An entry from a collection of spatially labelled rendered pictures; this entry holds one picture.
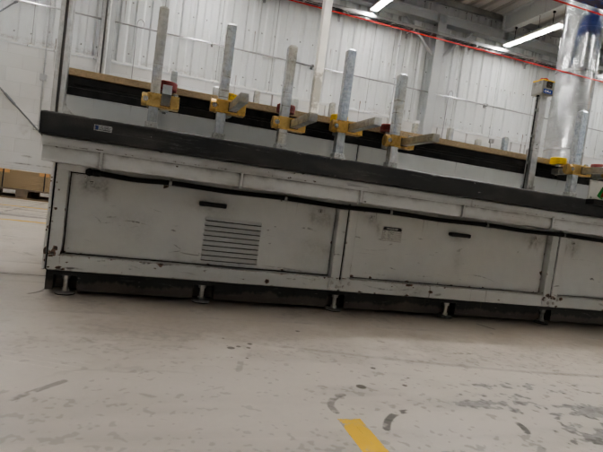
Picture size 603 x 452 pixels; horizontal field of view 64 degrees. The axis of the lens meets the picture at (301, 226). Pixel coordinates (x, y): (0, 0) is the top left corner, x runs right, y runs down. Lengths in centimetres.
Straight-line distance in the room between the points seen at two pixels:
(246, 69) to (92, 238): 755
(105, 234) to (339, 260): 104
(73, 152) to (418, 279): 168
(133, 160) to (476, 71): 1012
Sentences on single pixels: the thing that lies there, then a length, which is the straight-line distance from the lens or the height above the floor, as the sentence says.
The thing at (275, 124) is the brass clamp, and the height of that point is 79.
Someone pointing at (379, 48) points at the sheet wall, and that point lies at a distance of 1040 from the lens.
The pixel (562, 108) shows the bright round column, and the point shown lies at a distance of 717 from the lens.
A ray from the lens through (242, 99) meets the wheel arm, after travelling 170.
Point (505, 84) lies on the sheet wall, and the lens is 1195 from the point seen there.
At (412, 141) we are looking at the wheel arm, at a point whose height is 81.
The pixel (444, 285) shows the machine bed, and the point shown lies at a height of 17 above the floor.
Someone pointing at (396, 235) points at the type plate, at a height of 40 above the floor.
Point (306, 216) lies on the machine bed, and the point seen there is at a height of 44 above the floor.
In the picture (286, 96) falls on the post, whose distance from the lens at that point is 200.
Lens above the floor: 51
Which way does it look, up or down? 3 degrees down
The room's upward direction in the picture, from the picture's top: 8 degrees clockwise
